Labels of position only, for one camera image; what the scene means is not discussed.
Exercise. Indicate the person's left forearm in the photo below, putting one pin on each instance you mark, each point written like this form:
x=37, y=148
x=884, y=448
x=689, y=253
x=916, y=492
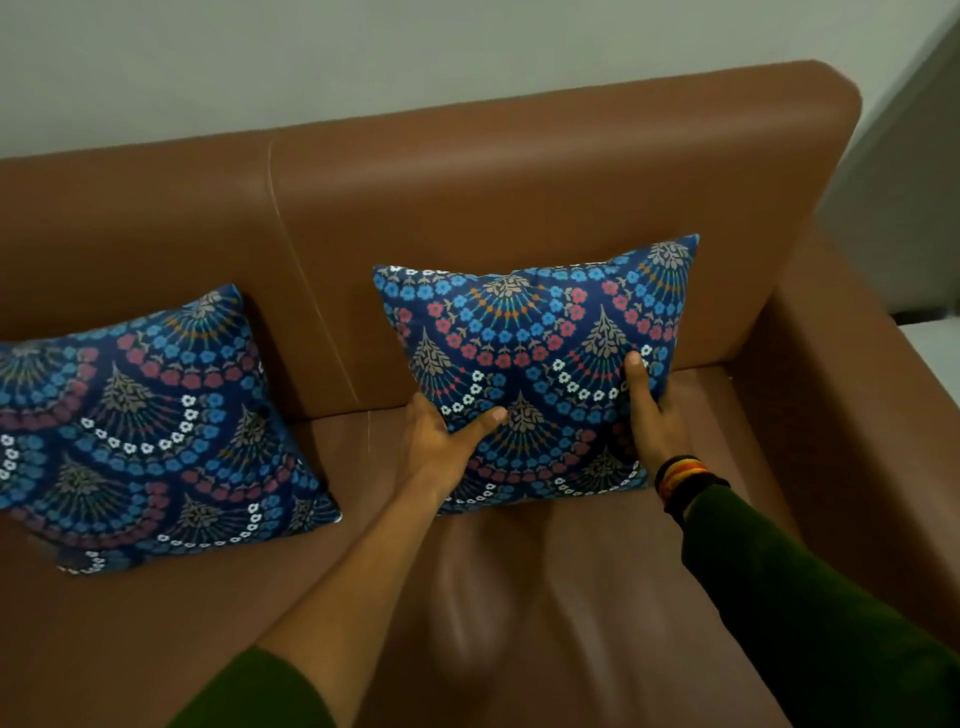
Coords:
x=352, y=592

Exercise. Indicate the person's right hand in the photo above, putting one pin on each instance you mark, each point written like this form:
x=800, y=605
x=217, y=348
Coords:
x=654, y=431

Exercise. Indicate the multicoloured thread wristband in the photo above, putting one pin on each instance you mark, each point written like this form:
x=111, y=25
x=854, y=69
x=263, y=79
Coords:
x=681, y=477

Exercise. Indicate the person's left thumb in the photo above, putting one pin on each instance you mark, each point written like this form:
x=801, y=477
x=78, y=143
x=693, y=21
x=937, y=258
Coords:
x=480, y=426

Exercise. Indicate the person's right forearm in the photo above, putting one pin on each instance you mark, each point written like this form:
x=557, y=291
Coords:
x=817, y=622

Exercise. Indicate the blue floral patterned cushion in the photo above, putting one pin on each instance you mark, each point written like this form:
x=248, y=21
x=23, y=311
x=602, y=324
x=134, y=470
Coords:
x=150, y=435
x=540, y=367

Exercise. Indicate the person's right thumb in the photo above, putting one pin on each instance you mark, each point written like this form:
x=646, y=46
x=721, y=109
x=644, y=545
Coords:
x=637, y=382

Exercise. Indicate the person's left hand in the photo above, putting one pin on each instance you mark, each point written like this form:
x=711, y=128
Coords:
x=429, y=450

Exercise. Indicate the brown leather sofa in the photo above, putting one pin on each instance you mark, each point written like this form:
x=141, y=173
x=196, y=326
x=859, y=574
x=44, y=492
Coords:
x=525, y=225

